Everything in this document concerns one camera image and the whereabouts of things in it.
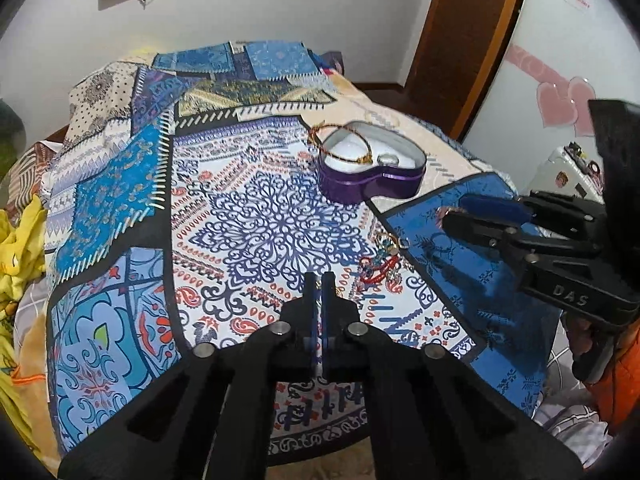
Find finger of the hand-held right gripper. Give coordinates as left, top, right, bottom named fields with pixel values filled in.
left=442, top=209, right=602, bottom=272
left=458, top=190, right=609, bottom=242

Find yellow cloth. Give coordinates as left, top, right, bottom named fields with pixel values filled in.
left=0, top=194, right=57, bottom=463

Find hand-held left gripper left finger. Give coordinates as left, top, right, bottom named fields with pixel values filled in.
left=57, top=272, right=321, bottom=480

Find dark green round object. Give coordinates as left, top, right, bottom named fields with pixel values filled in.
left=0, top=99, right=27, bottom=182

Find grey checked bedsheet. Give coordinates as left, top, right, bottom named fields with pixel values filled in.
left=12, top=280, right=617, bottom=467

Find person's right forearm orange sleeve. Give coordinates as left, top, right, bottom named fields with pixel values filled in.
left=595, top=327, right=640, bottom=428

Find white door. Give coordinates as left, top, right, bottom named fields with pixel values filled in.
left=460, top=0, right=640, bottom=198

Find cream patterned cloth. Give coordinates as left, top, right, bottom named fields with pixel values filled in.
left=64, top=55, right=153, bottom=148

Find brown wooden door frame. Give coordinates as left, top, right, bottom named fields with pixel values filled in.
left=403, top=0, right=534, bottom=139

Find purple heart-shaped tin box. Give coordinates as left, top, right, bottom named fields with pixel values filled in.
left=317, top=120, right=426, bottom=204

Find blue patterned patchwork blanket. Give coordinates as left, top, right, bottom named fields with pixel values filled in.
left=42, top=37, right=563, bottom=467

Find brown patterned pillow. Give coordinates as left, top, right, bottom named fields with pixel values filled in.
left=6, top=127, right=67, bottom=207

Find blue jewelled pendant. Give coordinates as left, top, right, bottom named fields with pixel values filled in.
left=374, top=232, right=410, bottom=263

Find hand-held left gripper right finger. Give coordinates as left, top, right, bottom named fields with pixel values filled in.
left=320, top=271, right=586, bottom=480

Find person's right hand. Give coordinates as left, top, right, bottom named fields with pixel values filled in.
left=562, top=310, right=595, bottom=361

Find pink heart stickers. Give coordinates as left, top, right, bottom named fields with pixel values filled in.
left=509, top=44, right=597, bottom=137

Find red and gold beaded bracelet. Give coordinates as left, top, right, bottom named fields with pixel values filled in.
left=307, top=121, right=375, bottom=167

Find white suitcase with stickers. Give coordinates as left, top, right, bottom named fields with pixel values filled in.
left=529, top=143, right=607, bottom=207

